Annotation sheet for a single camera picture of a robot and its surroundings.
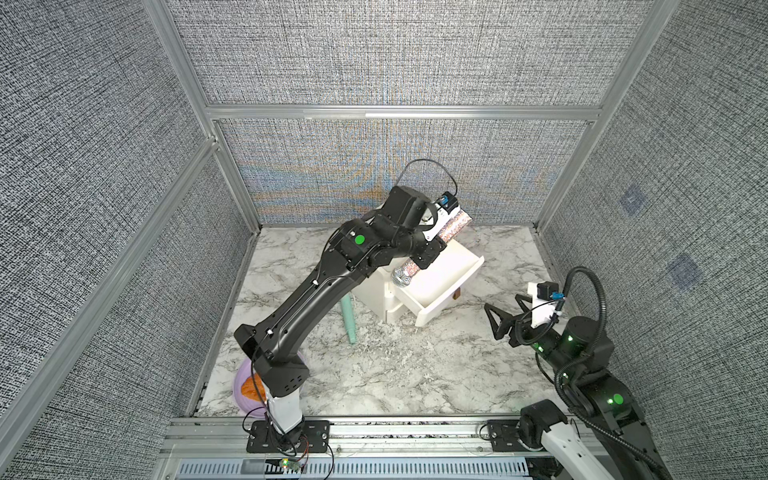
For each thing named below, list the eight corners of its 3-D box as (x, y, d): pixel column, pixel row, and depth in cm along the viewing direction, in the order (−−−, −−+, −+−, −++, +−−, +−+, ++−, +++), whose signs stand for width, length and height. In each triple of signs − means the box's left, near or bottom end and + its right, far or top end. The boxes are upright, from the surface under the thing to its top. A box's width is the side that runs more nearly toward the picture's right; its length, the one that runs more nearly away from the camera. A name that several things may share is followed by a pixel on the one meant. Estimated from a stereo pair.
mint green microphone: (346, 344, 90) (345, 341, 89) (341, 299, 100) (340, 296, 98) (358, 342, 91) (358, 339, 89) (352, 298, 101) (351, 294, 99)
